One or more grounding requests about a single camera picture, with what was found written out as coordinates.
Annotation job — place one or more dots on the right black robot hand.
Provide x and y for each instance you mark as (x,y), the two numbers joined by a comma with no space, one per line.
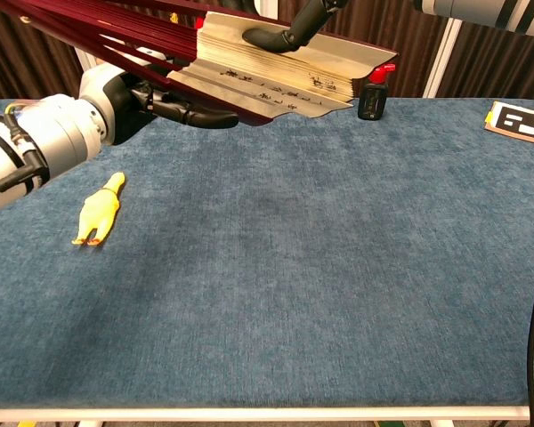
(276,39)

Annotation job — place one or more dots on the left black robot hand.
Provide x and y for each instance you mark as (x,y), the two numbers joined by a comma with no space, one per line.
(191,115)

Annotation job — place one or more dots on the red paper folding fan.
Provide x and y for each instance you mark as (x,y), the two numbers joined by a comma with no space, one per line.
(267,80)

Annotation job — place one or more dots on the right robot arm silver white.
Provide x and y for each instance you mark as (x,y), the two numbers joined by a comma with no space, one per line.
(476,12)

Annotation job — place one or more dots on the left robot arm silver white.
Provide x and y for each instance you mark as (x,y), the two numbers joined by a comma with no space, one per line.
(58,129)

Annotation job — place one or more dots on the feather shuttlecock red yellow pink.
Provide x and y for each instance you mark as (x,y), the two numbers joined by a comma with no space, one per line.
(174,18)

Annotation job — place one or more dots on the black ink bottle red cap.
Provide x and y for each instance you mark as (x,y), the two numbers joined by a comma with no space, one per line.
(371,104)

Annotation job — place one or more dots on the yellow rubber chicken toy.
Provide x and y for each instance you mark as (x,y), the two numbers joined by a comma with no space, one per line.
(99,211)

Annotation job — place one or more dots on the blue table cloth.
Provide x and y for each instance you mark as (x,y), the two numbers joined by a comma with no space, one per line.
(249,289)

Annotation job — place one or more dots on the dark brown curtain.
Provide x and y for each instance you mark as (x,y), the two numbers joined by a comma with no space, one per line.
(494,62)

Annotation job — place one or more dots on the black white marker tag card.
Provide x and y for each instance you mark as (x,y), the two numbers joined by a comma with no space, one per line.
(525,124)

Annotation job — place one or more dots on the white frame post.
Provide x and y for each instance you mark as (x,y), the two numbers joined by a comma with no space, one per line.
(267,6)
(83,58)
(440,66)

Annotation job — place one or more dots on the white table frame edge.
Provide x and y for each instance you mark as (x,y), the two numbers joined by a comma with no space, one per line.
(267,414)

